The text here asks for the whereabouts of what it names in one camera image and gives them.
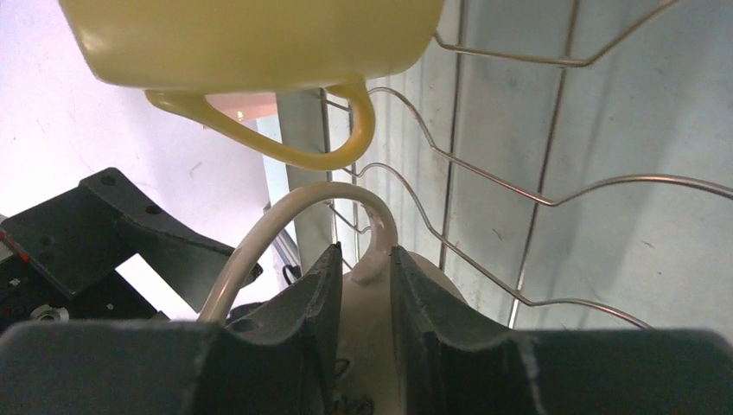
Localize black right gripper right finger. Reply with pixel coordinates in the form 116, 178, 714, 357
390, 246, 732, 414

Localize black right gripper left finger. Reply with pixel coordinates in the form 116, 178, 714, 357
1, 244, 342, 414

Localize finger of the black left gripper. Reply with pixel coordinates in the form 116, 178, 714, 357
1, 168, 233, 311

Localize orange yellow mug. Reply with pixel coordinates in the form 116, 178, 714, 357
60, 1, 443, 171

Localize cream seahorse pattern mug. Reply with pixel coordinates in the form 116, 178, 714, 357
197, 181, 468, 415

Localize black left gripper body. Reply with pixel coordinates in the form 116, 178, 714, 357
1, 234, 169, 332

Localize metal wire dish rack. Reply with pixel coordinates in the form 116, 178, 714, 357
328, 1, 732, 336

